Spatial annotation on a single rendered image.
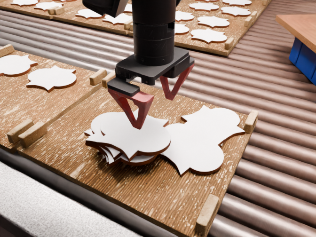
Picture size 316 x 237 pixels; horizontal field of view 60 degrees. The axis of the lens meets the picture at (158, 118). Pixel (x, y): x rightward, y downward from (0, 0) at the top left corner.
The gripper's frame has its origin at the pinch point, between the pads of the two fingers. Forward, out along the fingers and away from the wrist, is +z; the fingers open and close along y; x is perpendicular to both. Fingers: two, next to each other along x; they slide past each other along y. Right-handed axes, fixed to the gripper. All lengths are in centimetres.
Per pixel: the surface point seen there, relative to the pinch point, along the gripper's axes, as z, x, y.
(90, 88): 12.9, 30.3, 13.4
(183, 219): 12.9, -10.7, -7.6
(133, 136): 6.9, 3.8, -1.3
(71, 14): 13, 85, 56
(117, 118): 6.9, 9.6, 1.1
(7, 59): 12, 64, 10
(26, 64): 12, 56, 12
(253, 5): 12, 19, 117
